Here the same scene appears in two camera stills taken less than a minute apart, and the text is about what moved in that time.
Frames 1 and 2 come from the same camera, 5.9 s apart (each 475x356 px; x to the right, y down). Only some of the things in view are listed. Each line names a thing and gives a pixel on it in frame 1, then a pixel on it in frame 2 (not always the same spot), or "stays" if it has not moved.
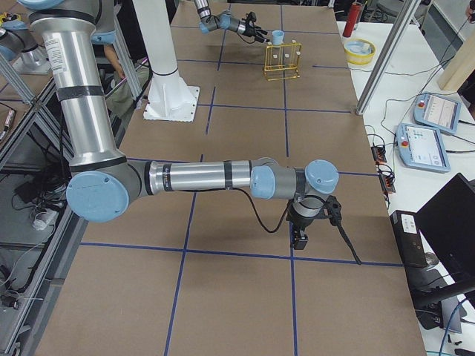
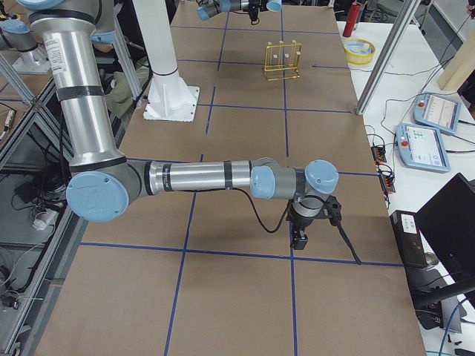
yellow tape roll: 359,51 stays
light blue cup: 277,37 → 274,5
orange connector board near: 387,179 stays
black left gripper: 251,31 → 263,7
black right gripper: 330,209 stays
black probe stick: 335,214 stays
